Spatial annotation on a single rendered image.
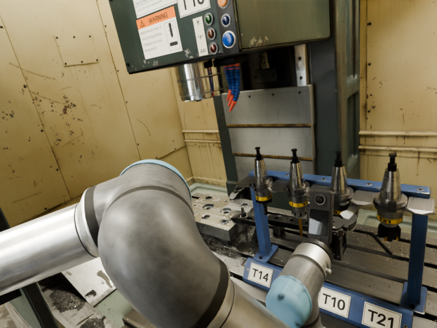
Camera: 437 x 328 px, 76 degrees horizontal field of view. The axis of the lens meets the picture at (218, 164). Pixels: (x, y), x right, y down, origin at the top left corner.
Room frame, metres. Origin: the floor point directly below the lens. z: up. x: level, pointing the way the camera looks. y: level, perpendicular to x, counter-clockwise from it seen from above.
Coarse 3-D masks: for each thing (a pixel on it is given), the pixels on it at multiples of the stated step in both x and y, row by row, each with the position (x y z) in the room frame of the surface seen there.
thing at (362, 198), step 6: (354, 192) 0.61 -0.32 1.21; (360, 192) 0.61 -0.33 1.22; (366, 192) 0.60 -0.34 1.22; (372, 192) 0.60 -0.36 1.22; (354, 198) 0.58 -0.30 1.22; (360, 198) 0.58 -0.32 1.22; (366, 198) 0.57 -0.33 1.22; (372, 198) 0.57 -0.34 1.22; (360, 204) 0.56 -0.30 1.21; (366, 204) 0.55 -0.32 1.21; (372, 204) 0.55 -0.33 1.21
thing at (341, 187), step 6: (336, 168) 0.61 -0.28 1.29; (342, 168) 0.61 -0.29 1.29; (336, 174) 0.61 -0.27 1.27; (342, 174) 0.60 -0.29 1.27; (336, 180) 0.61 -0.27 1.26; (342, 180) 0.60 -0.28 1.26; (330, 186) 0.62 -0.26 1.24; (336, 186) 0.60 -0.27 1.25; (342, 186) 0.60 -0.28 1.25; (348, 186) 0.61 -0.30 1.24; (336, 192) 0.60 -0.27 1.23; (342, 192) 0.60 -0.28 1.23; (348, 192) 0.60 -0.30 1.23
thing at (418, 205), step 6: (408, 198) 0.54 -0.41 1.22; (414, 198) 0.54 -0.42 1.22; (420, 198) 0.53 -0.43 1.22; (426, 198) 0.53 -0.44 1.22; (432, 198) 0.52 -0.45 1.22; (408, 204) 0.52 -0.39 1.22; (414, 204) 0.52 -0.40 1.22; (420, 204) 0.51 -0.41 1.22; (426, 204) 0.51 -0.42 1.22; (432, 204) 0.50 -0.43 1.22; (408, 210) 0.50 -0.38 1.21; (414, 210) 0.50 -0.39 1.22; (420, 210) 0.49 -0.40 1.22; (426, 210) 0.49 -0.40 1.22; (432, 210) 0.48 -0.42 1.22
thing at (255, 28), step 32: (128, 0) 0.91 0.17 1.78; (256, 0) 0.75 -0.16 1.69; (288, 0) 0.89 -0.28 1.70; (320, 0) 1.09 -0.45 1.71; (128, 32) 0.93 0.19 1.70; (192, 32) 0.77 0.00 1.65; (256, 32) 0.74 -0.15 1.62; (288, 32) 0.88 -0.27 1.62; (320, 32) 1.08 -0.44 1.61; (128, 64) 0.95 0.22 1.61; (160, 64) 0.86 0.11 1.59
